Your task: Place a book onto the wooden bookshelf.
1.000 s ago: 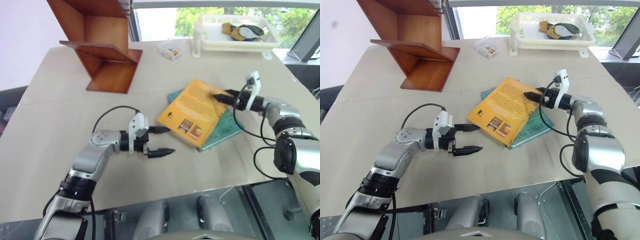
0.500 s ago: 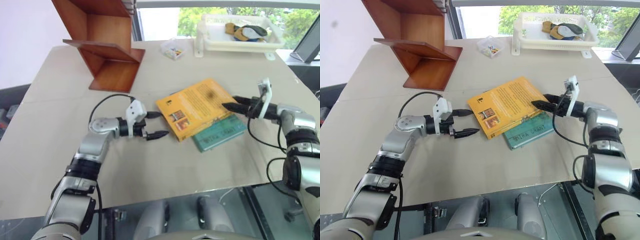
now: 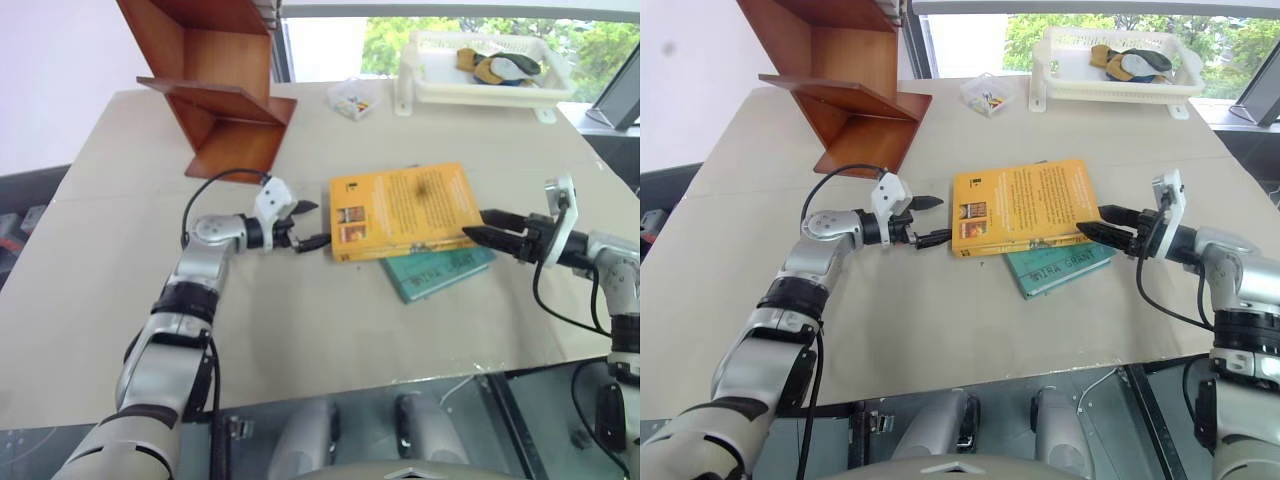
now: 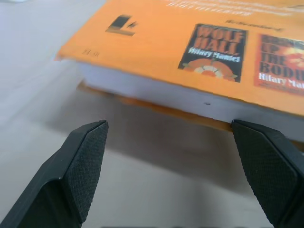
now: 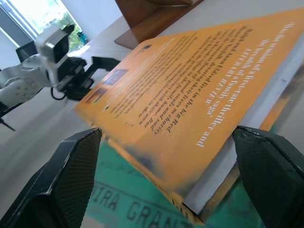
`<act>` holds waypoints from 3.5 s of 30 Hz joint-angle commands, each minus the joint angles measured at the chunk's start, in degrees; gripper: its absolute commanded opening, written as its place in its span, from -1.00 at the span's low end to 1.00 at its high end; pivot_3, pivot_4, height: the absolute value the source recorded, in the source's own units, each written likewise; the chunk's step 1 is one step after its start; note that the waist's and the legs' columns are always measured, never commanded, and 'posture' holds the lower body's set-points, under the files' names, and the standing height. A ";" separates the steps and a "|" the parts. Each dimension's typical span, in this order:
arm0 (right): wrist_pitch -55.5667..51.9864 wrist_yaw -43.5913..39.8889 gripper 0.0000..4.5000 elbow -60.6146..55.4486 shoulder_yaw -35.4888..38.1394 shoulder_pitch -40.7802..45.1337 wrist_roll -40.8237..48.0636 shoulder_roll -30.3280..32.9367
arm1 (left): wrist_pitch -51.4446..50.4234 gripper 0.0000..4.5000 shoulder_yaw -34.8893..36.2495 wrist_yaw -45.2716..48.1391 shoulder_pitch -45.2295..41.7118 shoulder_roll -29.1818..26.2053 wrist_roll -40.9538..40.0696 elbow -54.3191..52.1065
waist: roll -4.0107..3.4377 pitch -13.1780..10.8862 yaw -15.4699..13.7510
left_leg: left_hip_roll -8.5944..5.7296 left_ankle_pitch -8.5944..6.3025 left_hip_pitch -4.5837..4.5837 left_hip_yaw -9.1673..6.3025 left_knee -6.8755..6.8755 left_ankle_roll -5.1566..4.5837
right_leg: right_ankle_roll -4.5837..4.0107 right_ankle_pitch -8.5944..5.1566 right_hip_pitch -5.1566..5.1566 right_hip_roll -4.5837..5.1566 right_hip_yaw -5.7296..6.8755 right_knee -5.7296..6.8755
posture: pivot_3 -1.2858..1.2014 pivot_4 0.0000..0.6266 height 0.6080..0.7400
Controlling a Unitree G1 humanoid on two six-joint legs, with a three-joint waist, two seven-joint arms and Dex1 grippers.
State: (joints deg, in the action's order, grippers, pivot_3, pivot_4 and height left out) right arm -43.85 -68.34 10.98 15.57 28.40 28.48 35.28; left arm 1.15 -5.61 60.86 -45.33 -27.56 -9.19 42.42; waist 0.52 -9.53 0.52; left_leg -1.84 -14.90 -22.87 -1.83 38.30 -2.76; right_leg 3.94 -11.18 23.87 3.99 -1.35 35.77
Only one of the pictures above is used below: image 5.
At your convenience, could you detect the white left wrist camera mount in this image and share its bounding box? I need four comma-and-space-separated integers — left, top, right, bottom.
35, 26, 70, 84

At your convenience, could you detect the green book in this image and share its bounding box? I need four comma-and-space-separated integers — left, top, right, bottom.
82, 114, 297, 228

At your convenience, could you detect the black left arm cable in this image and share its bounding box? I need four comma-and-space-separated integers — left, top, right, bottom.
50, 85, 69, 101

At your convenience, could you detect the dark monitor screen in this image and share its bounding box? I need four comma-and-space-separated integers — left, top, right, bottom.
15, 40, 38, 64

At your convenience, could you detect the bright window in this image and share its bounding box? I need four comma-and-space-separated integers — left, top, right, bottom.
0, 0, 86, 51

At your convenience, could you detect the wooden bookshelf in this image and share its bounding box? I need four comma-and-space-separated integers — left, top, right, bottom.
114, 0, 205, 51

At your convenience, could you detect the teal bottle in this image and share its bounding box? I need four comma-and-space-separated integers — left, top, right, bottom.
76, 30, 89, 45

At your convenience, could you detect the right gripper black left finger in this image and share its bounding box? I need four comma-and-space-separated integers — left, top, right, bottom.
0, 127, 103, 228

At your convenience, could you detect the orange paperback book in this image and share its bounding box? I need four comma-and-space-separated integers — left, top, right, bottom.
74, 8, 304, 225

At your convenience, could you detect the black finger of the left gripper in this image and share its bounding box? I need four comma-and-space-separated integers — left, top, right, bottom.
83, 56, 122, 80
64, 90, 90, 102

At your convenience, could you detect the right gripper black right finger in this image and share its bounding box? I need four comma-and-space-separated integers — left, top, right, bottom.
233, 125, 304, 228

